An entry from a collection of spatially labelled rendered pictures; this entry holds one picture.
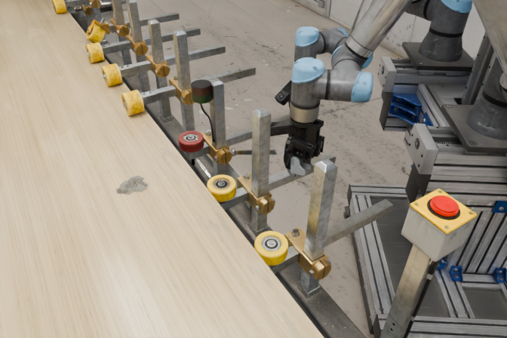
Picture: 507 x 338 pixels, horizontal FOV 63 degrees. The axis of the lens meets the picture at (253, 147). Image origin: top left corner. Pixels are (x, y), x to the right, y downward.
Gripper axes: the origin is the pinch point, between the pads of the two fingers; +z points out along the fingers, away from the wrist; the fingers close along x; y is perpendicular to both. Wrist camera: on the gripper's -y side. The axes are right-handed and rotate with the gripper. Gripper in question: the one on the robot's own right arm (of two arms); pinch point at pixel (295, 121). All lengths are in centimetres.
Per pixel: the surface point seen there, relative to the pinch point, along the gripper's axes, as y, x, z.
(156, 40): -35, 44, -24
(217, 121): -35.2, -5.8, -14.7
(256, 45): 135, 241, 83
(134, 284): -76, -44, -7
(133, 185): -66, -14, -8
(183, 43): -33.9, 19.2, -31.2
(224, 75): -17.0, 23.6, -13.4
